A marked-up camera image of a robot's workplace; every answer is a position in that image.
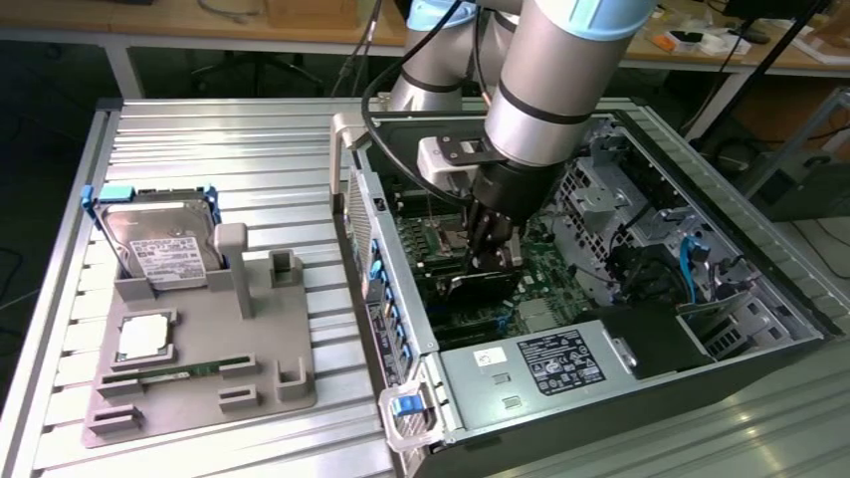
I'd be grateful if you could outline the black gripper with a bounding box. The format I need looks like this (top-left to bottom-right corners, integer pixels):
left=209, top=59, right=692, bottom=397
left=461, top=160, right=567, bottom=273

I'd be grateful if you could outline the graphics card with metal bracket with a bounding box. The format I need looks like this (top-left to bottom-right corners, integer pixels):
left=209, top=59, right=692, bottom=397
left=421, top=266, right=523, bottom=308

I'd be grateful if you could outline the perforated metal disk bay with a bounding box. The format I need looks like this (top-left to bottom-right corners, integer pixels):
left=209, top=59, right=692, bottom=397
left=549, top=156, right=666, bottom=260

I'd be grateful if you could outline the CPU socket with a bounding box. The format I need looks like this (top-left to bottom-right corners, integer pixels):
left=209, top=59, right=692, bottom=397
left=429, top=213, right=471, bottom=253

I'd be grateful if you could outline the green motherboard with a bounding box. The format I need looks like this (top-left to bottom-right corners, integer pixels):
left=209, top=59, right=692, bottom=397
left=391, top=186, right=599, bottom=353

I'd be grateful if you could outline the black installed RAM stick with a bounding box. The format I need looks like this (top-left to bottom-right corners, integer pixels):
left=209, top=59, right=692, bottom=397
left=421, top=257, right=467, bottom=280

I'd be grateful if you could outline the silver chipset heatsink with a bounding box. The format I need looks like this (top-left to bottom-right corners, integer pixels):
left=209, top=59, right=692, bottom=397
left=516, top=298, right=565, bottom=333

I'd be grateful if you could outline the black plastic fan shroud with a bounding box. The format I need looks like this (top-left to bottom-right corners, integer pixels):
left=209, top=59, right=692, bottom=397
left=571, top=302, right=716, bottom=382

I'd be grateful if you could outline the grey power supply unit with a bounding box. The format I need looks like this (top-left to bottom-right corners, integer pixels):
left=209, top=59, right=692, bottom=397
left=433, top=318, right=643, bottom=433

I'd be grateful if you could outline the black slanted pole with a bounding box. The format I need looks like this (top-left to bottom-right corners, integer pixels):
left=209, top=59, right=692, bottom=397
left=683, top=0, right=831, bottom=140

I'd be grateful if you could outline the dark grey box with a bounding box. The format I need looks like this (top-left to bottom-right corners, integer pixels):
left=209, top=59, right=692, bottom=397
left=755, top=153, right=850, bottom=223

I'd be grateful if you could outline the black office chair base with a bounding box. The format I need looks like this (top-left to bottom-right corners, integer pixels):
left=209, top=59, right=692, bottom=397
left=189, top=49, right=328, bottom=99

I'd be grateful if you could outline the open black PC case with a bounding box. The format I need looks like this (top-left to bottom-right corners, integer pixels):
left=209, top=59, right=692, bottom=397
left=329, top=108, right=839, bottom=478

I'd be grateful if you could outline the hard disk in blue caddy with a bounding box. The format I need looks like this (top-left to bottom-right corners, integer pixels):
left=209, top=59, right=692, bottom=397
left=77, top=186, right=224, bottom=295

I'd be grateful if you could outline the black monitor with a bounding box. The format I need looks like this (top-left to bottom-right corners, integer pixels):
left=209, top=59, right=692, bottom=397
left=720, top=0, right=831, bottom=20

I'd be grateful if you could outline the grey plastic parts rack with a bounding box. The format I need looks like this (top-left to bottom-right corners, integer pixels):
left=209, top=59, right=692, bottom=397
left=80, top=222, right=319, bottom=449

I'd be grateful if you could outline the green RAM stick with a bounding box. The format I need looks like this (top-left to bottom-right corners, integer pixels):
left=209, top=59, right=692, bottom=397
left=105, top=360, right=257, bottom=387

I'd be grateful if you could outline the silver CPU chip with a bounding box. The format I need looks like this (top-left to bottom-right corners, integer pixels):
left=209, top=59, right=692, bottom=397
left=116, top=316, right=171, bottom=362

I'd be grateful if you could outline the black power wire bundle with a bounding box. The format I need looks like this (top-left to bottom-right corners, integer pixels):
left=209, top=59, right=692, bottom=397
left=607, top=242, right=690, bottom=306

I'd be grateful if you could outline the black camera cable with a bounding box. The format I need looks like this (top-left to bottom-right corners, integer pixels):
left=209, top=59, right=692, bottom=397
left=360, top=0, right=480, bottom=206

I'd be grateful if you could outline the blue disk wire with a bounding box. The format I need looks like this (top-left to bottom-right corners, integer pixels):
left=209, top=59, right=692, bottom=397
left=676, top=236, right=708, bottom=305

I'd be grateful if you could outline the wooden desk with white frame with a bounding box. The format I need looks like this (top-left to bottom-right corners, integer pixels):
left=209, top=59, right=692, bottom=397
left=0, top=0, right=850, bottom=143

